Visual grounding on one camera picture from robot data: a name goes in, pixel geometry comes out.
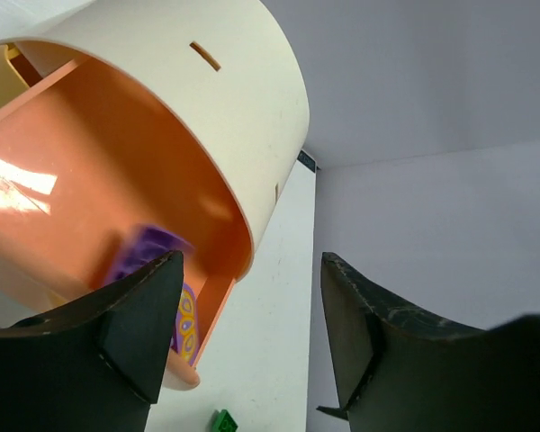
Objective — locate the green lego brick left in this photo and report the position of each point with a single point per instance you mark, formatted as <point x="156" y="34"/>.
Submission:
<point x="222" y="421"/>

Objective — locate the right blue corner label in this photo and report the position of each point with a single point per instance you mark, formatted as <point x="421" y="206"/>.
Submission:
<point x="307" y="160"/>

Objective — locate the cream drawer cabinet shell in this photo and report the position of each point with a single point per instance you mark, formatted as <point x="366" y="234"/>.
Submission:
<point x="224" y="68"/>

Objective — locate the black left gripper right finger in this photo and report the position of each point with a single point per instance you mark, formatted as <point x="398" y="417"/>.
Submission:
<point x="399" y="367"/>

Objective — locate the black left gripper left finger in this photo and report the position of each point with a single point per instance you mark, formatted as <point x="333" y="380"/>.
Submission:
<point x="95" y="363"/>

